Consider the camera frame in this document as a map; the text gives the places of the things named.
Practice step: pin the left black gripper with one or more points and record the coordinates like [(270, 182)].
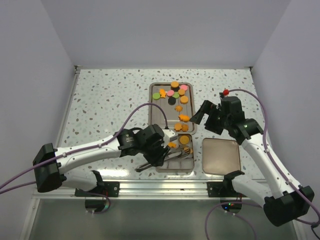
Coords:
[(158, 159)]

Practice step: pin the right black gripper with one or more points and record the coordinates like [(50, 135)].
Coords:
[(206, 107)]

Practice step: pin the orange fish cookie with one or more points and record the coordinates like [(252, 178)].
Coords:
[(184, 118), (162, 93), (172, 145)]

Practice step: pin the orange ridged flower cookie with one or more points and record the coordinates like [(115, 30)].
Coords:
[(178, 108)]

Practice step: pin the orange dotted round cookie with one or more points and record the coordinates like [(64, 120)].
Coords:
[(184, 139)]

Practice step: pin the steel serving tongs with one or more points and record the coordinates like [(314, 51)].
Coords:
[(173, 154)]

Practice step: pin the plain orange round cookie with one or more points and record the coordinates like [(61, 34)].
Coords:
[(188, 150)]

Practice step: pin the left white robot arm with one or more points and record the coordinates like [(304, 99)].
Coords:
[(56, 167)]

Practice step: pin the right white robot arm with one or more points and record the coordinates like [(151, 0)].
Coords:
[(283, 199)]

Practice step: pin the orange swirl round cookie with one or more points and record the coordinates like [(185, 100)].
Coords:
[(184, 127)]

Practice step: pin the orange flower flat cookie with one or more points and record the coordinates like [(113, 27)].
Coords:
[(178, 127)]

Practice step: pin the gold square cookie tin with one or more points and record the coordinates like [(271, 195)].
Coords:
[(184, 166)]

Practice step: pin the steel baking tray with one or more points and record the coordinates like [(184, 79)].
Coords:
[(155, 116)]

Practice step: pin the pink round cookie right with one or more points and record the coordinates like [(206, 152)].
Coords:
[(184, 87)]

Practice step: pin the pink round cookie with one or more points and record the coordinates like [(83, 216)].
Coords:
[(170, 93), (184, 87)]

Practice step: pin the green round cookie middle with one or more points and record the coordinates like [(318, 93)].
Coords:
[(176, 95)]

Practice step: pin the green round cookie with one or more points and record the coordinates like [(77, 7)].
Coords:
[(156, 96), (176, 95)]

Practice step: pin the gold tin lid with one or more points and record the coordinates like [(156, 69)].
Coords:
[(220, 156)]

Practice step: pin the black round cookie middle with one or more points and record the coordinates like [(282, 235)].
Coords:
[(171, 101)]

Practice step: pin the black round cookie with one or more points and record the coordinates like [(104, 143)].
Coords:
[(175, 89), (171, 101)]

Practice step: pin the black round cookie top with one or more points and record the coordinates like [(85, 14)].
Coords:
[(175, 89)]

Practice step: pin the pink round cookie middle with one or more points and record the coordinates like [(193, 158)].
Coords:
[(170, 93)]

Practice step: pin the green round cookie left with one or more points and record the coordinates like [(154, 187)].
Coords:
[(156, 96)]

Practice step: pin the orange round cookie top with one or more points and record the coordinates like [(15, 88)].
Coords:
[(174, 84)]

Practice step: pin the orange fish cookie top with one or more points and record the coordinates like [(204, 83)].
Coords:
[(162, 93)]

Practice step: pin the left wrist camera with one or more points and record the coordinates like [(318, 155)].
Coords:
[(169, 135)]

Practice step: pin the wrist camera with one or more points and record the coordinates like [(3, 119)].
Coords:
[(224, 93), (169, 135)]

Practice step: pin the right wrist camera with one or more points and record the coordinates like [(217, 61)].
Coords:
[(224, 93)]

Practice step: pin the aluminium front rail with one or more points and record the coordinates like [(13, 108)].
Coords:
[(144, 190)]

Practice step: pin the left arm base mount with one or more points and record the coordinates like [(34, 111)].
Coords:
[(103, 189)]

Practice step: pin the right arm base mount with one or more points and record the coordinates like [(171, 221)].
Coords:
[(217, 189)]

